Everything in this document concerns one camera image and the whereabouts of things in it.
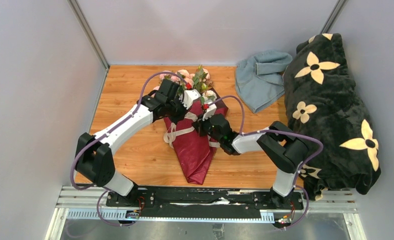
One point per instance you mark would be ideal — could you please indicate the black flower-pattern blanket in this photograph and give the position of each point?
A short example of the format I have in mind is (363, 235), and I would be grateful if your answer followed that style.
(321, 102)

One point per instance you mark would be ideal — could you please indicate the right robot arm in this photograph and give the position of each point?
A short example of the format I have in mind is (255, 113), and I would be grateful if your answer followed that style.
(278, 142)

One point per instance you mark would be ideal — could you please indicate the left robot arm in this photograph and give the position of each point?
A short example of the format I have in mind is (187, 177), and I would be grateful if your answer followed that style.
(95, 152)

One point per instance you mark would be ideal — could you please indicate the white rose stem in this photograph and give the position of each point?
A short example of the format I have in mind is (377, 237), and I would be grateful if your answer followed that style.
(208, 96)

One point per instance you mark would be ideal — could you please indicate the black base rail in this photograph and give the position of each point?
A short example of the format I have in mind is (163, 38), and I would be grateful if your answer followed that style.
(203, 203)

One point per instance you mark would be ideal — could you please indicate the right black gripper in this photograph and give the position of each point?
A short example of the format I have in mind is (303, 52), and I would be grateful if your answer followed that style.
(199, 126)

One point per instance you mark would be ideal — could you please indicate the dark red wrapping paper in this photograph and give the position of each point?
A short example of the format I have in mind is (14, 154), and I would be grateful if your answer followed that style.
(194, 152)

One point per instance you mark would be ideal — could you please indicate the blue towel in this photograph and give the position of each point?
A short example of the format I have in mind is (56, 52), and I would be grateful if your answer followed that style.
(258, 78)

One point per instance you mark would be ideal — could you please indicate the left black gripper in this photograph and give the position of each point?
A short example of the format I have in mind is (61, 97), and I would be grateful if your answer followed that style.
(177, 119)

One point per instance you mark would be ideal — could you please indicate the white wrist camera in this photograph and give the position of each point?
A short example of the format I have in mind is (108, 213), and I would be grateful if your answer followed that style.
(189, 97)
(209, 110)

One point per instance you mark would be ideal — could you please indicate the cream printed ribbon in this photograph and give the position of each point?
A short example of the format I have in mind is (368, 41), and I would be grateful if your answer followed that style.
(172, 133)

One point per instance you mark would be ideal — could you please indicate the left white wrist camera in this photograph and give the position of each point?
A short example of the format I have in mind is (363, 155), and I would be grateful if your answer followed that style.
(189, 97)

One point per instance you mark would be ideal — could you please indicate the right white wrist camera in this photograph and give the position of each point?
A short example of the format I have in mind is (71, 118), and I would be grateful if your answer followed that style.
(209, 110)

